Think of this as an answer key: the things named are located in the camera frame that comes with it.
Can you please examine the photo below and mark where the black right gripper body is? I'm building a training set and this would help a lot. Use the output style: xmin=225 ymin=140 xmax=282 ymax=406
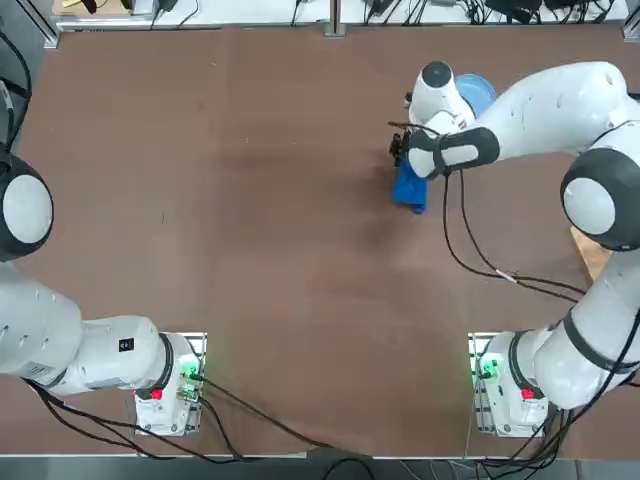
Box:
xmin=388 ymin=130 xmax=412 ymax=169

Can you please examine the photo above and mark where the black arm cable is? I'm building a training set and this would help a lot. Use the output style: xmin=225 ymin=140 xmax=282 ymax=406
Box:
xmin=459 ymin=169 xmax=589 ymax=296
xmin=441 ymin=172 xmax=581 ymax=304
xmin=197 ymin=374 xmax=371 ymax=459

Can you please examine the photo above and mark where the aluminium frame post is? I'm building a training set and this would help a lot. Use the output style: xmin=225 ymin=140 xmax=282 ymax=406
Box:
xmin=323 ymin=0 xmax=347 ymax=38

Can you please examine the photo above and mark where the blue cloth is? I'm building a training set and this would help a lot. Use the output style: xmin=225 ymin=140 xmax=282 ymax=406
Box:
xmin=391 ymin=160 xmax=430 ymax=217

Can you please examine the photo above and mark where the light blue plastic plate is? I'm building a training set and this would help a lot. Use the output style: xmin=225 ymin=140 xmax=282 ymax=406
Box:
xmin=454 ymin=73 xmax=498 ymax=121

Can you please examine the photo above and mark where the wooden cup rack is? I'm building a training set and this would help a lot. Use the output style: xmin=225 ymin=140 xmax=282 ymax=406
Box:
xmin=569 ymin=224 xmax=614 ymax=284

